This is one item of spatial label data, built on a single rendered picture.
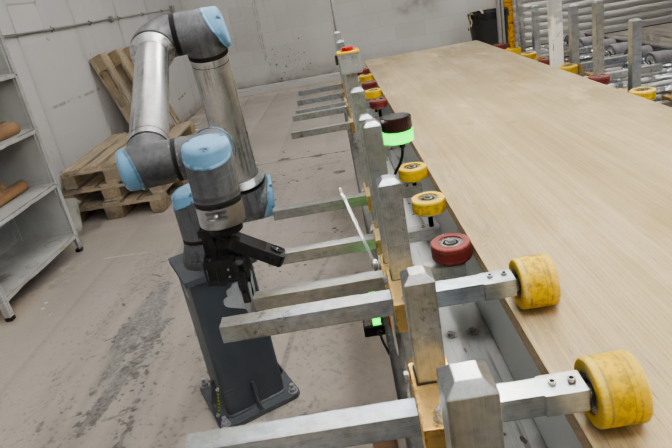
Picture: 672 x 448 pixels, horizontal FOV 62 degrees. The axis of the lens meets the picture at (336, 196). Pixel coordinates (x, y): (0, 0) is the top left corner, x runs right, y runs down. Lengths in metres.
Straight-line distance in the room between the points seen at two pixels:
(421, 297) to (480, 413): 0.26
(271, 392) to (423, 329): 1.64
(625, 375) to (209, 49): 1.31
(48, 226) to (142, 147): 3.22
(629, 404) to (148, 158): 0.91
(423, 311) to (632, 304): 0.41
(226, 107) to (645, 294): 1.22
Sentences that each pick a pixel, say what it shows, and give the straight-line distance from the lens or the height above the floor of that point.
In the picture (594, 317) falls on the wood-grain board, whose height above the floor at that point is 0.90.
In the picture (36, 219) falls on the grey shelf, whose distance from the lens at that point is 4.41.
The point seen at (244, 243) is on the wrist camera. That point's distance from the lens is 1.11.
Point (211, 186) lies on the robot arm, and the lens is 1.05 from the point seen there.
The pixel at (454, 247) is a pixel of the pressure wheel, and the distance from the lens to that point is 1.13.
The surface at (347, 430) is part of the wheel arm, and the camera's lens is 0.69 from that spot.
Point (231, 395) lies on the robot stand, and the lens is 2.20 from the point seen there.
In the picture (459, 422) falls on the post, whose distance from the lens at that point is 0.40.
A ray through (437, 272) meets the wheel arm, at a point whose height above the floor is 0.85.
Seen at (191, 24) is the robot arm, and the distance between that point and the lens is 1.64.
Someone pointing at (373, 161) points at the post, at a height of 1.09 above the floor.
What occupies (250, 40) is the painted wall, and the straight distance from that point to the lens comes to 9.17.
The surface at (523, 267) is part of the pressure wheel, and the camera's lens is 0.90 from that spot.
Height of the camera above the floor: 1.42
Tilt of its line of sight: 20 degrees down
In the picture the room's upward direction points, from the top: 11 degrees counter-clockwise
